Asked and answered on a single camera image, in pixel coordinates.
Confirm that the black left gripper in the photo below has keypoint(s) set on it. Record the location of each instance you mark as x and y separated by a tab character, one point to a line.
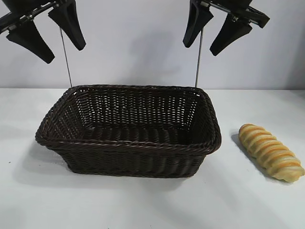
21	16

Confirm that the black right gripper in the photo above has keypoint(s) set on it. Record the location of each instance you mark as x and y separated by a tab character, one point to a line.
240	10

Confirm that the long twisted bread loaf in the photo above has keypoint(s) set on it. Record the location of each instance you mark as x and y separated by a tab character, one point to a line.
269	152

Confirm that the dark brown wicker basket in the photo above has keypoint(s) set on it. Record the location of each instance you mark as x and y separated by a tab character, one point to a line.
133	152

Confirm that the thin metal rod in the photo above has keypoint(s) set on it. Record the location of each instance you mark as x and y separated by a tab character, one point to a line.
198	62
66	59

